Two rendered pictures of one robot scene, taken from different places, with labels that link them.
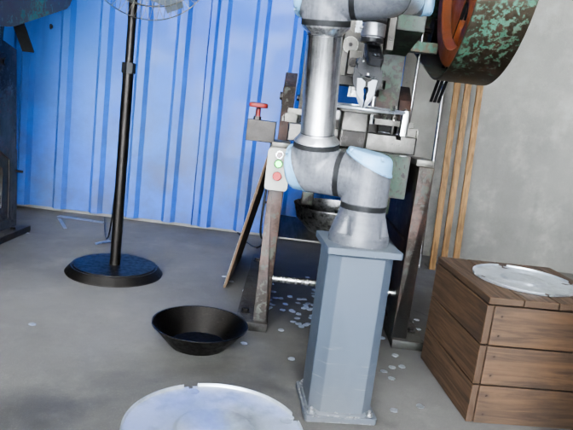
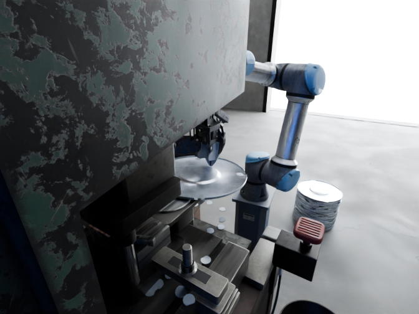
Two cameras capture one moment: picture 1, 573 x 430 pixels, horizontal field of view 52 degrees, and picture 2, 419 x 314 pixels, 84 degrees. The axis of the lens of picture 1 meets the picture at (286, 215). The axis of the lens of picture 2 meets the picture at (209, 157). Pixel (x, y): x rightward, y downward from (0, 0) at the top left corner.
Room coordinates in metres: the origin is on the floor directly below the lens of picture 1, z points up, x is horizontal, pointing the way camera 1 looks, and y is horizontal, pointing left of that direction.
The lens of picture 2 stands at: (2.46, 0.17, 1.11)
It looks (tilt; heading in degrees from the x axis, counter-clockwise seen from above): 24 degrees down; 212
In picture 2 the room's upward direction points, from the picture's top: straight up
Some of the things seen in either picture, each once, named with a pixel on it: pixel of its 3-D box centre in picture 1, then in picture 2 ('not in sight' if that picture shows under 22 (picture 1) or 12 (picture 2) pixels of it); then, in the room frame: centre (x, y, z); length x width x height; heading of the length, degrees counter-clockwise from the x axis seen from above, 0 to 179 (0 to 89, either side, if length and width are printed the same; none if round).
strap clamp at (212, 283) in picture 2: (305, 109); (191, 270); (2.22, -0.02, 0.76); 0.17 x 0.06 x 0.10; 90
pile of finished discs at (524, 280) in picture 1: (523, 279); not in sight; (1.67, -0.71, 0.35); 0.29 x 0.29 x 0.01
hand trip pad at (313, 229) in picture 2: (257, 113); (307, 240); (1.99, 0.14, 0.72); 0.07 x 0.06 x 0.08; 0
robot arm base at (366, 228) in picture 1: (361, 222); (255, 185); (1.46, -0.19, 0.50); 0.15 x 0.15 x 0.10
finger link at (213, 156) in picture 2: (359, 92); (212, 155); (1.90, -0.18, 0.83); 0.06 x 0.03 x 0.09; 0
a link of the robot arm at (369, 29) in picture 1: (372, 31); not in sight; (1.89, -0.19, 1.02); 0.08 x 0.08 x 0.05
